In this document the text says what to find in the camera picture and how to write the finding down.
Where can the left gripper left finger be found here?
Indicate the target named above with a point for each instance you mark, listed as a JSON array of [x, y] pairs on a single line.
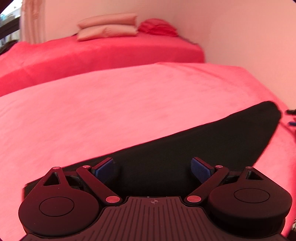
[[54, 209]]

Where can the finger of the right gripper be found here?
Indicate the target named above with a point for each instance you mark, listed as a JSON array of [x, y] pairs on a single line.
[[292, 114]]

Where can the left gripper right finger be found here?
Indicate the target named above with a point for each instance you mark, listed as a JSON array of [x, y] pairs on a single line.
[[245, 204]]

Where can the black pants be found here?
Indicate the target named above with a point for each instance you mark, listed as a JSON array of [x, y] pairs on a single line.
[[162, 167]]

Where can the pink blanket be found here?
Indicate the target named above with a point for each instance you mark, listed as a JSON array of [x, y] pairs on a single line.
[[73, 119]]

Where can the red bed sheet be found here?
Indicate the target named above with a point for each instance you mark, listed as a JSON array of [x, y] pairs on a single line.
[[26, 65]]

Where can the red folded cloth pile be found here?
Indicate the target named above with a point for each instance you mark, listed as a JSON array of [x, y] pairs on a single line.
[[157, 27]]

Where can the pink patterned curtain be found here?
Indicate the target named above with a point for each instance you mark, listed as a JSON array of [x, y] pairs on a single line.
[[32, 21]]

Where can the lower pink pillow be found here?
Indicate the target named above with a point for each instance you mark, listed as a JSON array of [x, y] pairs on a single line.
[[106, 31]]

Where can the pink pillow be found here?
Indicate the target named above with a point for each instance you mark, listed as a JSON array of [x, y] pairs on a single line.
[[106, 31], [118, 19]]

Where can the upper pink pillow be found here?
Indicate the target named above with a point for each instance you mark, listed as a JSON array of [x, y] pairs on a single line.
[[118, 19]]

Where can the dark framed window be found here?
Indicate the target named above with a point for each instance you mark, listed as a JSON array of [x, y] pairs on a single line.
[[10, 23]]

